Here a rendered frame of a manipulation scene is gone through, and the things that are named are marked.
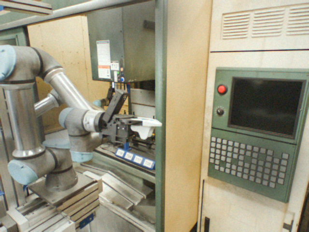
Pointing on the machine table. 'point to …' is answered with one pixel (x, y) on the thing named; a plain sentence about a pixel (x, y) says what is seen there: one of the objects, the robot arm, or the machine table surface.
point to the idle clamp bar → (142, 142)
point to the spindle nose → (117, 86)
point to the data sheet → (103, 52)
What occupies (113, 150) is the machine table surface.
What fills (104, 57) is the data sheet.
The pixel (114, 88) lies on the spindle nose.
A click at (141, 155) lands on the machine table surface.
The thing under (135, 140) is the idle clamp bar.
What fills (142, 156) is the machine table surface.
